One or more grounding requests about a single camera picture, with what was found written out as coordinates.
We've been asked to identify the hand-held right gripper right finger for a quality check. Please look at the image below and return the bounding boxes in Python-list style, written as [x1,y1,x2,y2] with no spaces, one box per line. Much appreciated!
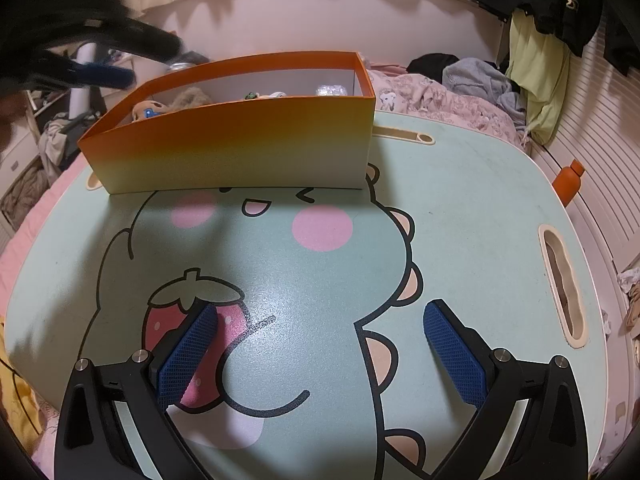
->
[422,299,590,480]

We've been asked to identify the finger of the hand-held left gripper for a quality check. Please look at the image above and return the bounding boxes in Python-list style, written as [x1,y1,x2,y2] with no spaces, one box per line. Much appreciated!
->
[65,60,137,90]
[107,15,182,58]

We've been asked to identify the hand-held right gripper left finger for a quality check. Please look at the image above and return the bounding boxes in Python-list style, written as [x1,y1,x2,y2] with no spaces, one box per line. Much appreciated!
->
[54,304,221,480]

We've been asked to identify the small tan bear toy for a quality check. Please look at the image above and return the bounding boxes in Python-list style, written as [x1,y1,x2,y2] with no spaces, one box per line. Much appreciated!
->
[131,100,171,123]

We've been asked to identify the orange cardboard box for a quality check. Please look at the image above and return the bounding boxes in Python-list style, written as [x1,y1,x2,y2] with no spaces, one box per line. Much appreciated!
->
[77,51,377,195]

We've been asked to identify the white roll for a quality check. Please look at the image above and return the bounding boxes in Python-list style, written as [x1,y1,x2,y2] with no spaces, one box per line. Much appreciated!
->
[70,42,108,116]

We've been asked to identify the brown fur scrunchie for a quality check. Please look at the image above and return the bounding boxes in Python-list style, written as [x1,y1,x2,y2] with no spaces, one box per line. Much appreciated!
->
[162,87,213,111]

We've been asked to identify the pile of clothes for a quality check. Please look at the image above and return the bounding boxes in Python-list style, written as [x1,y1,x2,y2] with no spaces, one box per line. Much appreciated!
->
[37,110,108,176]

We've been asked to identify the orange bottle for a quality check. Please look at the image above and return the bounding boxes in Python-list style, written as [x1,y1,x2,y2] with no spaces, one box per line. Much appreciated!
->
[552,159,586,207]

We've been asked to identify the pink floral blanket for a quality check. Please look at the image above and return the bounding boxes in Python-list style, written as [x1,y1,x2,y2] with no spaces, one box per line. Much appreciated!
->
[365,62,531,148]

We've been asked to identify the white slatted door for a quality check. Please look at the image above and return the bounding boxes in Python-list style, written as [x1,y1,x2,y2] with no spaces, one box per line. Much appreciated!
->
[530,10,640,311]

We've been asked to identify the grey hoodie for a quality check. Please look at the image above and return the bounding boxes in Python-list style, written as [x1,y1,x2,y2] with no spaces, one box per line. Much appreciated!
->
[442,57,528,126]

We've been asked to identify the black cloth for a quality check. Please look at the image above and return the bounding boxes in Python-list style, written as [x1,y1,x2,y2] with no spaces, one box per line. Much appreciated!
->
[406,53,468,82]

